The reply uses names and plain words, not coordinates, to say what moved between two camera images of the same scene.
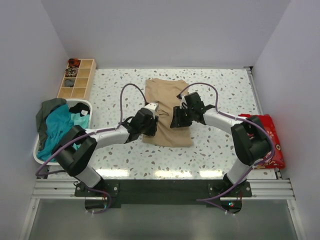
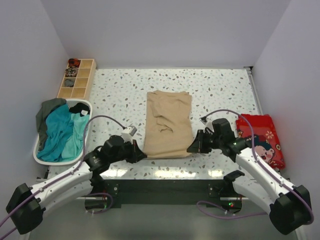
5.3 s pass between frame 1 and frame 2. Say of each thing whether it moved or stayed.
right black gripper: moved
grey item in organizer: stayed
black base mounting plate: stayed
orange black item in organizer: stayed
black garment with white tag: stayed
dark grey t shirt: stayed
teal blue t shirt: stayed
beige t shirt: moved
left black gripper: moved
